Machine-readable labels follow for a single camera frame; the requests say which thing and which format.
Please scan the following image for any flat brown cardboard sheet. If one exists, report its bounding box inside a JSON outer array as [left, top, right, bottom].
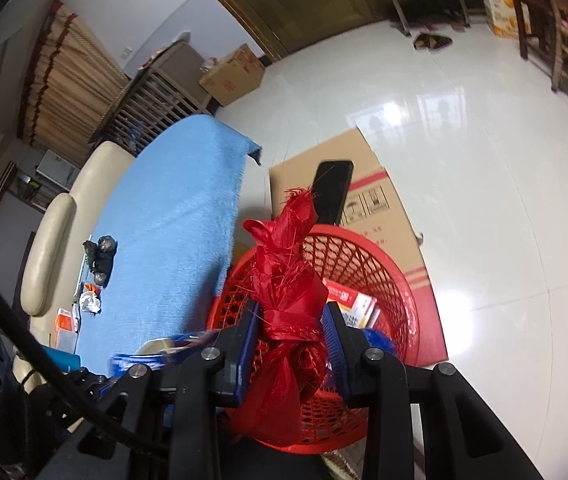
[[268, 127, 451, 363]]

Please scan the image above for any black flat device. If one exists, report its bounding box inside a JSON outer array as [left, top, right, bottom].
[[310, 159, 355, 227]]

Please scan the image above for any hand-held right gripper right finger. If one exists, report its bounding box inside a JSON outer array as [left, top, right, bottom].
[[321, 302, 545, 480]]

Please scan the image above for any white appliance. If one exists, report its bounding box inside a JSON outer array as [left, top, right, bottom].
[[36, 150, 80, 192]]

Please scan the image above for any orange carton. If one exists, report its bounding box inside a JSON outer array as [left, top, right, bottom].
[[323, 279, 381, 330]]

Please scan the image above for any black plastic bag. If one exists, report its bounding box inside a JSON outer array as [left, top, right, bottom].
[[82, 235, 118, 289]]

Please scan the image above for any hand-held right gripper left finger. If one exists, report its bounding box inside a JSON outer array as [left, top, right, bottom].
[[34, 297, 265, 480]]

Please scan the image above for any red plastic basket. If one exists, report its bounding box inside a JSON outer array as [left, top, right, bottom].
[[207, 222, 421, 455]]

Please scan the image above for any orange and yellow box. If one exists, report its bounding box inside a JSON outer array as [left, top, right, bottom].
[[479, 0, 532, 38]]

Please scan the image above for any brown cardboard box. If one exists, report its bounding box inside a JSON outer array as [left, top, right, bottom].
[[199, 43, 266, 107]]

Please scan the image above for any red plastic bag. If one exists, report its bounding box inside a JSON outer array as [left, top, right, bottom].
[[224, 186, 332, 448]]

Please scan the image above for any grey wooden crib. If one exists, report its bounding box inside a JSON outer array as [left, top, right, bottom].
[[88, 42, 215, 158]]

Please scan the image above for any cream leather sofa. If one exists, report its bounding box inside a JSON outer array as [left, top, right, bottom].
[[20, 141, 137, 351]]

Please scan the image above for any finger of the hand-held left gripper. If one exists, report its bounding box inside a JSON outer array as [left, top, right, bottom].
[[61, 366, 114, 401]]

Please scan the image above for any dark wooden stool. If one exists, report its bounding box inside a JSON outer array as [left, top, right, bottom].
[[510, 0, 557, 61]]

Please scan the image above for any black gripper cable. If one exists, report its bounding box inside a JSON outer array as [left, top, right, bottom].
[[0, 254, 172, 456]]

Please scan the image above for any orange and white box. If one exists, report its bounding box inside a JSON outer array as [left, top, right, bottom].
[[54, 308, 80, 352]]

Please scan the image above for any white and blue packet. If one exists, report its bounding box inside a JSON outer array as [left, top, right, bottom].
[[78, 284, 103, 317]]

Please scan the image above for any beige curtain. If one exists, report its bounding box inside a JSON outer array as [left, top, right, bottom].
[[16, 0, 129, 148]]

